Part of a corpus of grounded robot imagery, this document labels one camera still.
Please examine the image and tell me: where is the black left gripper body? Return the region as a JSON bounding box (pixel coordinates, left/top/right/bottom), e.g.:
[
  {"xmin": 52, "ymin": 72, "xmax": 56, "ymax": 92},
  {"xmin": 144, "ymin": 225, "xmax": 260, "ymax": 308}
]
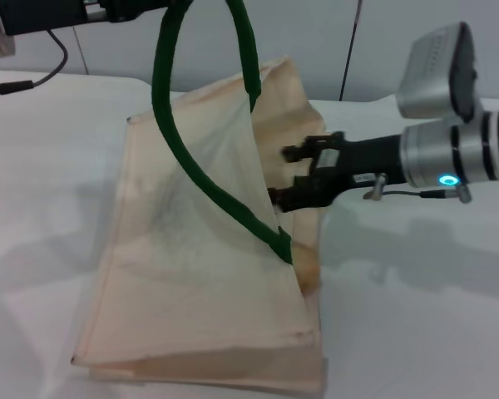
[{"xmin": 0, "ymin": 0, "xmax": 128, "ymax": 37}]

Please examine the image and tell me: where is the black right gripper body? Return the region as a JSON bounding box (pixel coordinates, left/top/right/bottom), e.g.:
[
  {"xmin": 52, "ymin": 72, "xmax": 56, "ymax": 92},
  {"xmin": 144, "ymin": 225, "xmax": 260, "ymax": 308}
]
[{"xmin": 310, "ymin": 133, "xmax": 407, "ymax": 208}]

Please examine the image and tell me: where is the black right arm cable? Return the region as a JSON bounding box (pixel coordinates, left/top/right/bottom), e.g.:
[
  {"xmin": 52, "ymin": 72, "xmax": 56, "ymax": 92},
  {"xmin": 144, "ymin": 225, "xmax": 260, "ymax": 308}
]
[{"xmin": 362, "ymin": 171, "xmax": 472, "ymax": 204}]

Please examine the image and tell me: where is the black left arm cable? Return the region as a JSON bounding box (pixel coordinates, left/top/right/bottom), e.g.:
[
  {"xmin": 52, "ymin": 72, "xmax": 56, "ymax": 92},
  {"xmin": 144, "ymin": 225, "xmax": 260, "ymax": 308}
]
[{"xmin": 0, "ymin": 27, "xmax": 70, "ymax": 106}]

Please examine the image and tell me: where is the thin black pole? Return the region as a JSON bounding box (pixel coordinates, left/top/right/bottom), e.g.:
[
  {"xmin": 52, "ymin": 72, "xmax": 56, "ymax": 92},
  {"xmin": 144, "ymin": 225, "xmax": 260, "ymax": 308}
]
[{"xmin": 338, "ymin": 0, "xmax": 363, "ymax": 102}]

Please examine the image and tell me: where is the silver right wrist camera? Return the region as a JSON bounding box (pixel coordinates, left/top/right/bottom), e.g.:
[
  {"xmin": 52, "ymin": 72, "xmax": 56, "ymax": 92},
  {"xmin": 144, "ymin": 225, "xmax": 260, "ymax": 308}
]
[{"xmin": 396, "ymin": 22, "xmax": 486, "ymax": 125}]

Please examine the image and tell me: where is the cream handbag with green handles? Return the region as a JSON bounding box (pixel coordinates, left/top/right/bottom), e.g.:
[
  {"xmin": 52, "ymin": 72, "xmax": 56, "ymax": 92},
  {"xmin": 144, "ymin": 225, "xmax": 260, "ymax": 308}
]
[{"xmin": 70, "ymin": 0, "xmax": 329, "ymax": 396}]

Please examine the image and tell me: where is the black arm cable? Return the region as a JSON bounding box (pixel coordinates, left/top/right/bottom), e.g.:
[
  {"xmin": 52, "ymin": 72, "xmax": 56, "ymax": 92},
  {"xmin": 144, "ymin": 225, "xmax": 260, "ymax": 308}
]
[
  {"xmin": 0, "ymin": 27, "xmax": 70, "ymax": 106},
  {"xmin": 362, "ymin": 171, "xmax": 472, "ymax": 204}
]

